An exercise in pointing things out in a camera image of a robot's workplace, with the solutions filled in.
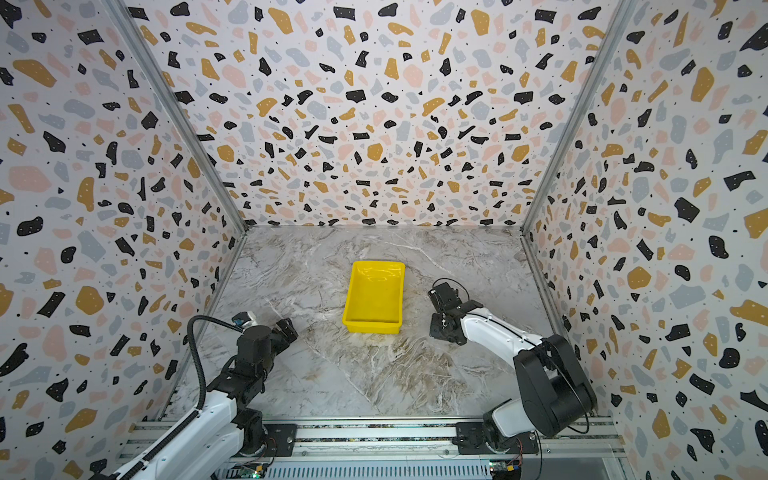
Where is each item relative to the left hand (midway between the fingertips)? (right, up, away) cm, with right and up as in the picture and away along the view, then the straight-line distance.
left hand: (279, 324), depth 85 cm
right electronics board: (+60, -32, -13) cm, 69 cm away
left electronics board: (0, -31, -15) cm, 35 cm away
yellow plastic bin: (+25, +5, +16) cm, 30 cm away
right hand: (+45, -2, +5) cm, 45 cm away
